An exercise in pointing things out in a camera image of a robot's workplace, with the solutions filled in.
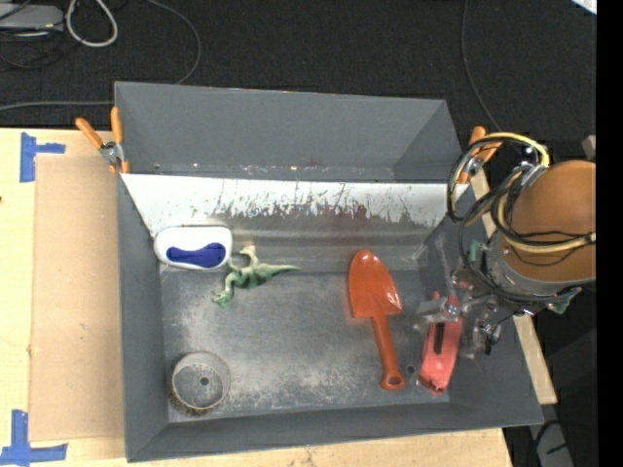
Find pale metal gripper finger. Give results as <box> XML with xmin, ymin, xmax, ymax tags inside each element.
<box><xmin>412</xmin><ymin>295</ymin><xmax>463</xmax><ymax>331</ymax></box>
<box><xmin>458</xmin><ymin>326</ymin><xmax>482</xmax><ymax>361</ymax></box>

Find orange toy shovel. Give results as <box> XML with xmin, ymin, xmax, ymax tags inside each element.
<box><xmin>347</xmin><ymin>249</ymin><xmax>407</xmax><ymax>392</ymax></box>

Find grey metal bin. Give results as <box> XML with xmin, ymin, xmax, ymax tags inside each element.
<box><xmin>113</xmin><ymin>81</ymin><xmax>545</xmax><ymax>462</ymax></box>

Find green toy dinosaur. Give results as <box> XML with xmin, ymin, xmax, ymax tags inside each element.
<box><xmin>210</xmin><ymin>244</ymin><xmax>302</xmax><ymax>309</ymax></box>

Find white and blue container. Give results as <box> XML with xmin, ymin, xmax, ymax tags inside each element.
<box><xmin>153</xmin><ymin>224</ymin><xmax>234</xmax><ymax>271</ymax></box>

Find brown cardboard board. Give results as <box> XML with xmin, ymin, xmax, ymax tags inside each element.
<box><xmin>27</xmin><ymin>153</ymin><xmax>128</xmax><ymax>443</ymax></box>

